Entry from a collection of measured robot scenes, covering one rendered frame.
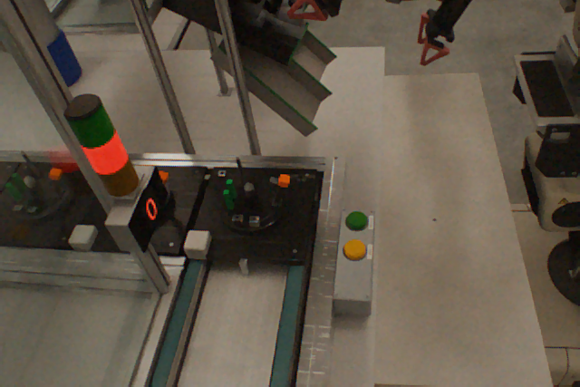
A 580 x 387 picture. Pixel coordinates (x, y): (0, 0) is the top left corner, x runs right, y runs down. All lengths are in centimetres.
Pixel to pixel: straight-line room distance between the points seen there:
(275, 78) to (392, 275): 52
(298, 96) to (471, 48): 210
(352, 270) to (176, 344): 35
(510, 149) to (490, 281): 155
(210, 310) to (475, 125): 82
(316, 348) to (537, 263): 112
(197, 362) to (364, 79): 94
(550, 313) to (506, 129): 116
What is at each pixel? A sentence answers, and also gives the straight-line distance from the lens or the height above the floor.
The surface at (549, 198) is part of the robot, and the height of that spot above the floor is 79.
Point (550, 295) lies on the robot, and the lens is 185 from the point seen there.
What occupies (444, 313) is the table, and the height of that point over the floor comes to 86.
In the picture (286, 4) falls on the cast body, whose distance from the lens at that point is 107.
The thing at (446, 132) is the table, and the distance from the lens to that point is 140.
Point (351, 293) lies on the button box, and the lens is 98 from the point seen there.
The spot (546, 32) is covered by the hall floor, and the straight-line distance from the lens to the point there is 345.
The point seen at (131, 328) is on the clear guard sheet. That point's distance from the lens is 96.
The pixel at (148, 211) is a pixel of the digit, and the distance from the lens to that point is 84.
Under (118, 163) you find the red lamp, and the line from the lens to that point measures 76.
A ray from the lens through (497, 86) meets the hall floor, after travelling 298.
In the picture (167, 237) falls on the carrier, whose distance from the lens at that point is 111.
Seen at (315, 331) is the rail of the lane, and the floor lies 95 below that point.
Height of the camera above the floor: 181
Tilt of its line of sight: 46 degrees down
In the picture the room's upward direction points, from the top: 10 degrees counter-clockwise
